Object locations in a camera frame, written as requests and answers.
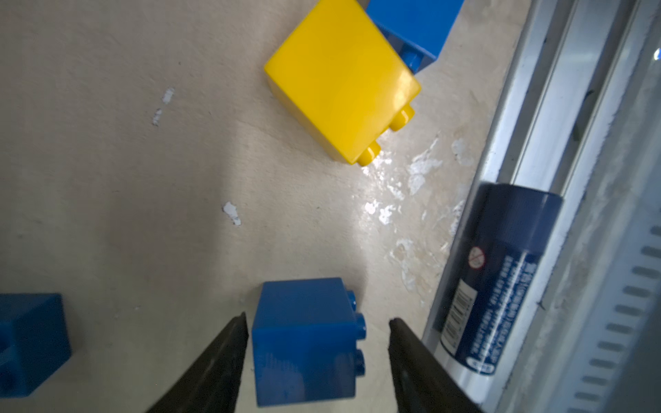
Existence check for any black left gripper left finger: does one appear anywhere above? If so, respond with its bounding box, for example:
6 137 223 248
149 313 249 412

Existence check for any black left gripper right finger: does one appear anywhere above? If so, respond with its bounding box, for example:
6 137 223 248
388 318 481 413

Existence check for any blue lego brick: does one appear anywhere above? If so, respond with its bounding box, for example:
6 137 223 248
367 0 464 74
251 277 367 407
1 294 72 399

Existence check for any yellow lego brick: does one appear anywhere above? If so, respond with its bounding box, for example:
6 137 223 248
264 1 422 167

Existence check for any blue glue stick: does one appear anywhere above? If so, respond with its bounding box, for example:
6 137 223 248
440 183 563 376

